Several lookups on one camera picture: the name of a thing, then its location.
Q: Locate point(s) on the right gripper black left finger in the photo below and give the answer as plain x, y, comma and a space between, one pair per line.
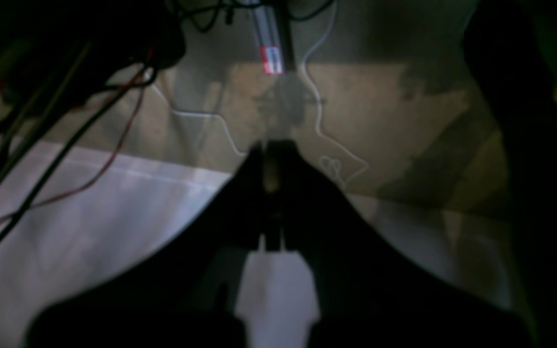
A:
150, 305

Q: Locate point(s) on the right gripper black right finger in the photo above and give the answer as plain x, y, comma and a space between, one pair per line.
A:
369, 294

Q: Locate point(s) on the grey rail red label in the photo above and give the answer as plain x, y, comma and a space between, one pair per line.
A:
272, 30

